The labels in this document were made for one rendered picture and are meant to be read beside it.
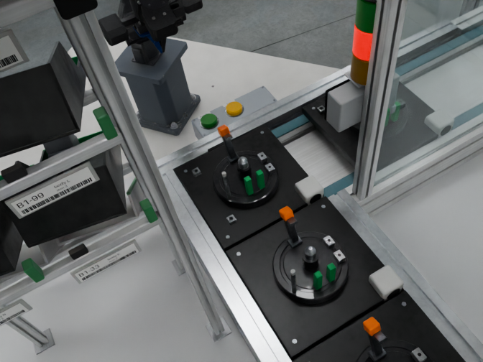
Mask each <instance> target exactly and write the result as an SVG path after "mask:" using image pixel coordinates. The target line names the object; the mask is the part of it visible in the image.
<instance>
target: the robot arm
mask: <svg viewBox="0 0 483 362"><path fill-rule="evenodd" d="M202 7H203V2H202V0H120V3H119V10H118V15H119V17H118V16H117V14H116V13H115V14H111V15H109V16H107V17H104V18H102V19H99V21H98V23H99V25H100V28H101V31H102V32H103V35H104V37H105V39H106V41H107V42H108V44H109V45H111V46H114V45H117V44H119V43H121V42H124V41H125V42H126V43H127V45H128V46H130V45H131V47H132V52H133V55H134V56H133V58H132V59H131V61H132V62H137V63H140V64H144V65H150V66H154V65H155V63H156V62H157V61H158V60H159V59H160V57H161V55H162V54H163V53H164V52H165V45H166V39H167V37H169V36H173V35H175V34H177V33H178V26H180V25H182V24H184V23H183V21H185V20H186V15H185V13H186V14H189V13H192V12H194V11H197V10H199V9H201V8H202Z"/></svg>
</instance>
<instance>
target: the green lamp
mask: <svg viewBox="0 0 483 362"><path fill-rule="evenodd" d="M375 12H376V3H371V2H368V1H365V0H357V1H356V17H355V25H356V28H357V29H359V30H360V31H362V32H366V33H370V34H373V28H374V18H375Z"/></svg>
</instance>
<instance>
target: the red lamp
mask: <svg viewBox="0 0 483 362"><path fill-rule="evenodd" d="M371 45H372V34H370V33H366V32H362V31H360V30H359V29H357V27H356V25H354V41H353V49H352V51H353V53H354V55H355V56H356V57H358V58H359V59H361V60H366V61H369V56H370V51H371Z"/></svg>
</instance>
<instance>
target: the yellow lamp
mask: <svg viewBox="0 0 483 362"><path fill-rule="evenodd" d="M368 67H369V61H366V60H361V59H359V58H358V57H356V56H355V55H354V53H353V51H352V57H351V72H350V76H351V79H352V80H353V81H354V82H355V83H358V84H360V85H366V84H367V73H368Z"/></svg>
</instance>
